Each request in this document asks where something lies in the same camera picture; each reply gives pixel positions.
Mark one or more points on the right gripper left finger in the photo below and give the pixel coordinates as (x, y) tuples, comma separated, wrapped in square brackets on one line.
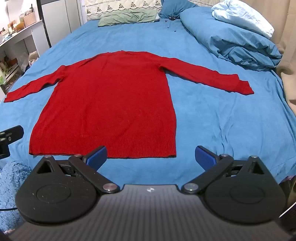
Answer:
[(61, 191)]

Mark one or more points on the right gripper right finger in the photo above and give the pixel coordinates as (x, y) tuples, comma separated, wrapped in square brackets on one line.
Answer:
[(236, 190)]

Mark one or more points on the red knit sweater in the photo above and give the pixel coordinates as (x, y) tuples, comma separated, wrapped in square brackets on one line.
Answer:
[(120, 100)]

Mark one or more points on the blue fuzzy rug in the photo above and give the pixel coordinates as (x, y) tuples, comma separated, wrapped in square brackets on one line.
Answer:
[(12, 177)]

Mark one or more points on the white shelf unit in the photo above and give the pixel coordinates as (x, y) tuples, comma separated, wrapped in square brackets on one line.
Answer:
[(16, 46)]

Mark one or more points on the white wardrobe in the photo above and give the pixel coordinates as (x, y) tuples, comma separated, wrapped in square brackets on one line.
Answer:
[(60, 18)]

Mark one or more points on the blue duvet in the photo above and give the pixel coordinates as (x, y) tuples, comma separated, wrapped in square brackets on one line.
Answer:
[(229, 42)]

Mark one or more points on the cream quilted headboard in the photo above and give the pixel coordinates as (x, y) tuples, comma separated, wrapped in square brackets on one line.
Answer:
[(96, 9)]

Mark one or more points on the green pillow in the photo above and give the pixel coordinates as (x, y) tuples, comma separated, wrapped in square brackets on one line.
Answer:
[(129, 16)]

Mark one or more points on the light blue blanket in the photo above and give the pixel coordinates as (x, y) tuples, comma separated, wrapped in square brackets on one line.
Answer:
[(242, 15)]

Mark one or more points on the dark blue pillow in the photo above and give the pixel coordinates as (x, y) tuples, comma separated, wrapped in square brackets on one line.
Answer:
[(171, 9)]

